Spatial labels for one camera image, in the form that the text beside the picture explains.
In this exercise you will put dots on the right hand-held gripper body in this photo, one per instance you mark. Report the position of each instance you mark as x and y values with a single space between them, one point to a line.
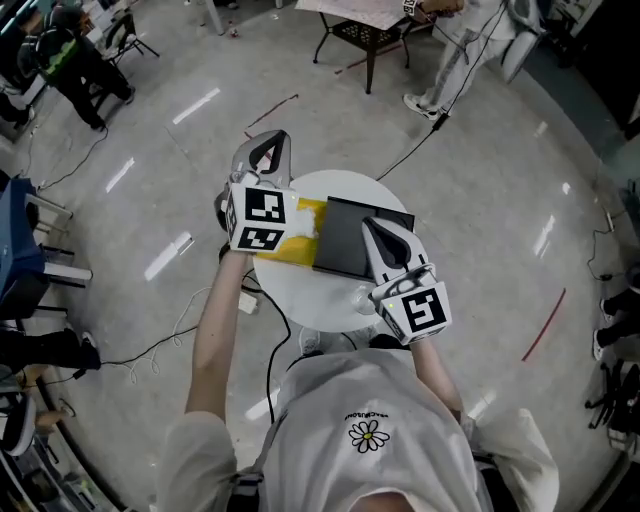
420 310

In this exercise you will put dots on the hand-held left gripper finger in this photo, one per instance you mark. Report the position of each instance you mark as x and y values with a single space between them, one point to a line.
285 165
242 157

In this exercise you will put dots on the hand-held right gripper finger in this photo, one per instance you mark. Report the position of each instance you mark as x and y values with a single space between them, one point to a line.
371 250
416 252

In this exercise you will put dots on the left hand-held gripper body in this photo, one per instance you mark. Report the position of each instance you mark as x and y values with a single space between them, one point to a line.
257 215

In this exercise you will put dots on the black box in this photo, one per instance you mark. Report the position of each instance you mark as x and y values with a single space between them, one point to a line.
345 240

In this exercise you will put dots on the person's left forearm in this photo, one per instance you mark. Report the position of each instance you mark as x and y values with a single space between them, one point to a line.
215 325

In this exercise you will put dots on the person's right forearm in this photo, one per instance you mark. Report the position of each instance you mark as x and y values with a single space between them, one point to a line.
435 375

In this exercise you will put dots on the person's black trousers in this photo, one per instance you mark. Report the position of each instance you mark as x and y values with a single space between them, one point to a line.
385 342

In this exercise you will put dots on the clear glass mug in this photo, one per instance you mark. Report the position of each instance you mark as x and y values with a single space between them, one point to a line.
362 302

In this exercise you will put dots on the person's right white shoe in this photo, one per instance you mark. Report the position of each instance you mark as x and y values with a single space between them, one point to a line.
372 334

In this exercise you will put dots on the person's white shoe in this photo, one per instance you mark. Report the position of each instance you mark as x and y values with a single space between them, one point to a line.
372 334
309 342

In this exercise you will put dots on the round white side table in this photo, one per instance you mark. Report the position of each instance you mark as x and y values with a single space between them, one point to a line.
300 295

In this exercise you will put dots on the white power strip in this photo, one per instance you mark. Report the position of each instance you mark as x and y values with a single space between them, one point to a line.
248 302

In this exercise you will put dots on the person's left white shoe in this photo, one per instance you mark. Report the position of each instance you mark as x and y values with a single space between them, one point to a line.
309 342

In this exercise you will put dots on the black metal lattice table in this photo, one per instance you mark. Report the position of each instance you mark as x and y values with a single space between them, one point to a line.
365 35

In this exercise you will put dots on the person's white flower-print shirt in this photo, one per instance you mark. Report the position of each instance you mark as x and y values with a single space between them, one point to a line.
380 460

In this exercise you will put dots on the black folding chair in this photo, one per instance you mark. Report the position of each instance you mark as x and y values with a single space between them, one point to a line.
125 35

